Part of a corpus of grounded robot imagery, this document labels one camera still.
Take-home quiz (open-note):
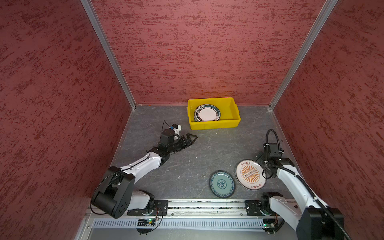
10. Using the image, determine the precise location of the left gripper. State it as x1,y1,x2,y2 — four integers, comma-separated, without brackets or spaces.
168,133,198,153

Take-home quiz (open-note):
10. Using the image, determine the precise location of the green red ring plate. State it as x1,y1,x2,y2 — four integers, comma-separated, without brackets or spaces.
194,104,221,122

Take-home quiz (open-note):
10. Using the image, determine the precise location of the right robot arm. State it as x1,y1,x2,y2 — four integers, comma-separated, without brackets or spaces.
260,143,351,240

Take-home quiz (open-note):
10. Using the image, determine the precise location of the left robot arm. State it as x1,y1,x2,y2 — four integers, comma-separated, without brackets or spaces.
90,125,198,219

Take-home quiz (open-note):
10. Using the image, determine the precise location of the yellow plastic bin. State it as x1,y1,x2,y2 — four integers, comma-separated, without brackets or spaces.
188,97,241,130

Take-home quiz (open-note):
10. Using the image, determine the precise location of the white plate orange sunburst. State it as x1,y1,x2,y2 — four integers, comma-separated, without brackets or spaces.
235,159,267,191

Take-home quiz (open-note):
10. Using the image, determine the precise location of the teal patterned small plate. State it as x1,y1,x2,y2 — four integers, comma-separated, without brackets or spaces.
209,171,236,199

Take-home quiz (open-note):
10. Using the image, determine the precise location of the right circuit board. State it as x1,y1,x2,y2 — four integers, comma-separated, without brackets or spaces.
263,219,279,229

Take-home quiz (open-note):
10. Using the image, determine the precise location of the circuit board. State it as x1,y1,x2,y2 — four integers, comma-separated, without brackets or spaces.
263,219,279,229
137,219,156,228

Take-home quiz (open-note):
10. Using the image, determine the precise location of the left circuit board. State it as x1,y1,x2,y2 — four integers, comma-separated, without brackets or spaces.
137,219,156,228

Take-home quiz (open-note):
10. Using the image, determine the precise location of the black corrugated cable hose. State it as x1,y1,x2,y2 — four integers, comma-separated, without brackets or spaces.
265,128,352,240

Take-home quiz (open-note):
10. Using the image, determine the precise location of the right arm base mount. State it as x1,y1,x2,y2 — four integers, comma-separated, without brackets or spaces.
245,196,278,217

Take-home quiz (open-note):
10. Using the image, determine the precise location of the aluminium rail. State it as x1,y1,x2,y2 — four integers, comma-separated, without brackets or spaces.
121,199,280,218

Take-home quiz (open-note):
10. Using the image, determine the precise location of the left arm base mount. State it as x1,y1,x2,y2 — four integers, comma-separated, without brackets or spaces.
127,200,169,217

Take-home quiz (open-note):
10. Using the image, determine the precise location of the white slotted cable duct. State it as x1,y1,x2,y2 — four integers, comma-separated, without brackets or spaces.
93,218,263,231

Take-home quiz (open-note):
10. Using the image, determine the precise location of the right corner aluminium post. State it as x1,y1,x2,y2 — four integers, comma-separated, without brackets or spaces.
269,0,338,111

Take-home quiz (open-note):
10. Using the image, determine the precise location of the corner aluminium post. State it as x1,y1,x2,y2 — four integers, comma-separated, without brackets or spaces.
81,0,137,110
269,0,338,111

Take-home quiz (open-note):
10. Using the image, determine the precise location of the left corner aluminium post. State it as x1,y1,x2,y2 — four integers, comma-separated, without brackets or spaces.
81,0,137,110

